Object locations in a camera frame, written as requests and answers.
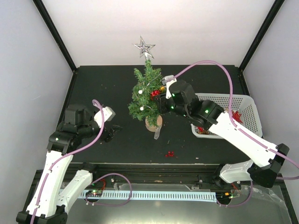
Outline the red gift box ornament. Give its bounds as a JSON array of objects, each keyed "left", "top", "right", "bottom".
[{"left": 150, "top": 90, "right": 160, "bottom": 100}]

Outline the left black frame post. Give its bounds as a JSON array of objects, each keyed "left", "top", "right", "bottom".
[{"left": 33, "top": 0, "right": 77, "bottom": 72}]

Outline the white perforated plastic basket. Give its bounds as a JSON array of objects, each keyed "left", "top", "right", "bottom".
[{"left": 197, "top": 93, "right": 263, "bottom": 137}]

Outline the white slotted cable duct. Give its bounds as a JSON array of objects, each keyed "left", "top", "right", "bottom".
[{"left": 78, "top": 189, "right": 217, "bottom": 203}]

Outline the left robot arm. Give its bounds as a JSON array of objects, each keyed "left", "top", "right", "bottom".
[{"left": 16, "top": 99, "right": 121, "bottom": 224}]

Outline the right black frame post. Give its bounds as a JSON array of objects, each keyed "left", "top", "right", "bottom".
[{"left": 239, "top": 0, "right": 285, "bottom": 72}]

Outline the silver glitter star topper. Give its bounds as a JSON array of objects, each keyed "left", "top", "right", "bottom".
[{"left": 133, "top": 36, "right": 156, "bottom": 60}]

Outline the red star ornament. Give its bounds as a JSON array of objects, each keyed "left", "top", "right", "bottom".
[{"left": 232, "top": 110, "right": 243, "bottom": 124}]

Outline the small green christmas tree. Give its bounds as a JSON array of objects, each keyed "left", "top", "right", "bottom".
[{"left": 128, "top": 60, "right": 162, "bottom": 121}]

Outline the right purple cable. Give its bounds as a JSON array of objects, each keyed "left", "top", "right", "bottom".
[{"left": 172, "top": 60, "right": 299, "bottom": 181}]

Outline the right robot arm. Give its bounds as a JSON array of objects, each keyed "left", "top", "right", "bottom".
[{"left": 151, "top": 81, "right": 289, "bottom": 188}]

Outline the clear battery box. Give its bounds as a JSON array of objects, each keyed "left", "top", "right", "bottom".
[{"left": 154, "top": 125, "right": 162, "bottom": 140}]

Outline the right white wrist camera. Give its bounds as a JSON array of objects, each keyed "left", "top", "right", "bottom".
[{"left": 162, "top": 75, "right": 177, "bottom": 99}]

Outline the black frame post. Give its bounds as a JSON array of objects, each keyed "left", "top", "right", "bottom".
[
  {"left": 33, "top": 0, "right": 77, "bottom": 72},
  {"left": 239, "top": 0, "right": 285, "bottom": 72}
]

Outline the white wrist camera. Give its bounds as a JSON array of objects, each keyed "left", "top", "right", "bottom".
[
  {"left": 162, "top": 75, "right": 177, "bottom": 99},
  {"left": 94, "top": 106, "right": 115, "bottom": 128}
]

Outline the wooden tree base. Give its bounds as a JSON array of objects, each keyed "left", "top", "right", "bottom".
[{"left": 145, "top": 115, "right": 163, "bottom": 132}]

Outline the purple cable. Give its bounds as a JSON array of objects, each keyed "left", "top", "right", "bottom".
[
  {"left": 172, "top": 60, "right": 299, "bottom": 181},
  {"left": 29, "top": 99, "right": 105, "bottom": 224}
]

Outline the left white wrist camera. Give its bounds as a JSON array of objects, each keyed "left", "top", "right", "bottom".
[{"left": 94, "top": 106, "right": 115, "bottom": 128}]

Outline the white bulb light string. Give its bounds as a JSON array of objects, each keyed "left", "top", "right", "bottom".
[{"left": 133, "top": 72, "right": 162, "bottom": 112}]

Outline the red wrapped candy ornament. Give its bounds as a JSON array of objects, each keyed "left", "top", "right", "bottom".
[{"left": 196, "top": 127, "right": 210, "bottom": 135}]

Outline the red berry sprig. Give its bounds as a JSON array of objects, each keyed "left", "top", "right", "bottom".
[{"left": 165, "top": 151, "right": 175, "bottom": 157}]

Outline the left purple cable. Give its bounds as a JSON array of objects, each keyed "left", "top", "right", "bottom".
[{"left": 29, "top": 99, "right": 105, "bottom": 224}]

